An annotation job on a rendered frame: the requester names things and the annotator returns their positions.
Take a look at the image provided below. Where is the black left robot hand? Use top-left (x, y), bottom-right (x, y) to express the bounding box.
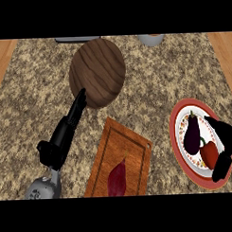
top-left (34, 87), bottom-right (90, 171)

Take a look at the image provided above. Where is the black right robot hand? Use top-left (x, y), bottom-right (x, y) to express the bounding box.
top-left (204, 115), bottom-right (232, 183)

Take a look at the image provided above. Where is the red bell pepper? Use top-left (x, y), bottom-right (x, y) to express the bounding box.
top-left (198, 136), bottom-right (222, 170)

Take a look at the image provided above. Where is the red rimmed white plate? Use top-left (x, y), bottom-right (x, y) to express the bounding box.
top-left (168, 96), bottom-right (232, 192)

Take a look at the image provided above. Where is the brown wooden bowl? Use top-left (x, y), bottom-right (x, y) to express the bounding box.
top-left (67, 37), bottom-right (128, 110)

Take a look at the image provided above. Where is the dark purple eggplant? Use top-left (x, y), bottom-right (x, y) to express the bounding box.
top-left (182, 110), bottom-right (203, 156)

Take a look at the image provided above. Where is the brown wooden cutting board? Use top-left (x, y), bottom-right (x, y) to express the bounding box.
top-left (81, 115), bottom-right (154, 199)

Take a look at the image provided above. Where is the purple sweet potato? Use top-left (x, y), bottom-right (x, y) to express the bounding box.
top-left (106, 151), bottom-right (131, 198)

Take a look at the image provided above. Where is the grey flat appliance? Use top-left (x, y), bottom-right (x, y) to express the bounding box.
top-left (54, 36), bottom-right (102, 45)

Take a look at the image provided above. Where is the grey round pot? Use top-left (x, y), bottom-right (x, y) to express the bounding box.
top-left (137, 34), bottom-right (166, 48)

